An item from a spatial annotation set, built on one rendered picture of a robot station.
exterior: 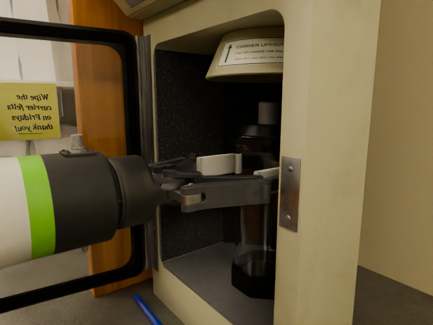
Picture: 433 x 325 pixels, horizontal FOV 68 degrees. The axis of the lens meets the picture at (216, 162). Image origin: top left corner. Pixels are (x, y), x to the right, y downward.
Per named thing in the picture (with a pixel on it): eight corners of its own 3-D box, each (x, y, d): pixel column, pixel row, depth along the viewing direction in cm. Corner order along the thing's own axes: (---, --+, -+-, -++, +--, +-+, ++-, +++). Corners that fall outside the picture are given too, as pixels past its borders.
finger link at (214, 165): (198, 178, 47) (196, 177, 47) (236, 172, 51) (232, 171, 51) (198, 157, 46) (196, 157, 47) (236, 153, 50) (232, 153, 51)
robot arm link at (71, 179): (40, 243, 34) (60, 280, 27) (29, 132, 32) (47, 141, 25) (98, 229, 38) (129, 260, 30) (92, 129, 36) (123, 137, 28)
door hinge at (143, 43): (152, 265, 58) (143, 37, 51) (158, 271, 56) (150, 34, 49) (144, 268, 57) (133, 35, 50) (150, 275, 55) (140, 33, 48)
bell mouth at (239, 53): (267, 84, 56) (268, 51, 55) (365, 78, 42) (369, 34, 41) (180, 79, 46) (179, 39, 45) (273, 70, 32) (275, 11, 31)
